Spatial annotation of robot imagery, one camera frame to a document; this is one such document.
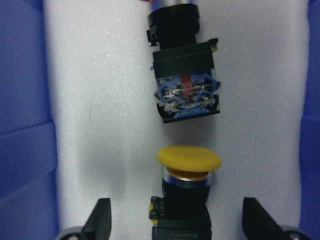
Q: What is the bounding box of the left blue plastic bin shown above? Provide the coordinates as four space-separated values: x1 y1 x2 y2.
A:
0 0 320 240

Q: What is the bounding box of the white foam pad left bin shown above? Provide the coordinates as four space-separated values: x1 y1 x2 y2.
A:
44 0 309 240

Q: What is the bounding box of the red mushroom push button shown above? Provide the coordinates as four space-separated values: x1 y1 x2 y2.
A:
146 0 221 123

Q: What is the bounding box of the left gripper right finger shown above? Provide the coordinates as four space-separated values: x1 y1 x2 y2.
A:
242 197 283 240

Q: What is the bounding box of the yellow mushroom push button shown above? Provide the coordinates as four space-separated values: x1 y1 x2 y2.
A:
149 145 221 240

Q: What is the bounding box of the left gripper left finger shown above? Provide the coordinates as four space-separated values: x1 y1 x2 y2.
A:
81 198 112 240

